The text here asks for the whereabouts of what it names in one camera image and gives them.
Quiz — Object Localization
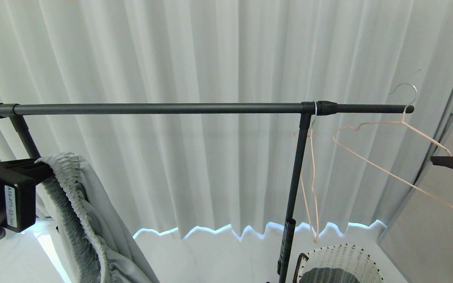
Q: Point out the black clothes rack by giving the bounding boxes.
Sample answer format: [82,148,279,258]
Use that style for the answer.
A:
[0,101,414,283]

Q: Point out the pink clothes hanger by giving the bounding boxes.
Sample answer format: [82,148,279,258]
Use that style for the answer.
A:
[294,114,320,243]
[333,83,453,222]

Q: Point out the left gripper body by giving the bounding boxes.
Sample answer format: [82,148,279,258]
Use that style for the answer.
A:
[0,155,37,233]

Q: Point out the white curtain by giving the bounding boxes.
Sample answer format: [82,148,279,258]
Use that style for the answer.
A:
[0,0,453,240]

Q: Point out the pale grey shorts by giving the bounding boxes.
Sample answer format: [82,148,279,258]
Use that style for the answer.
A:
[34,153,160,283]

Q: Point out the white laundry basket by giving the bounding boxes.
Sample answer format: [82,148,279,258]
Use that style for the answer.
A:
[293,244,384,283]

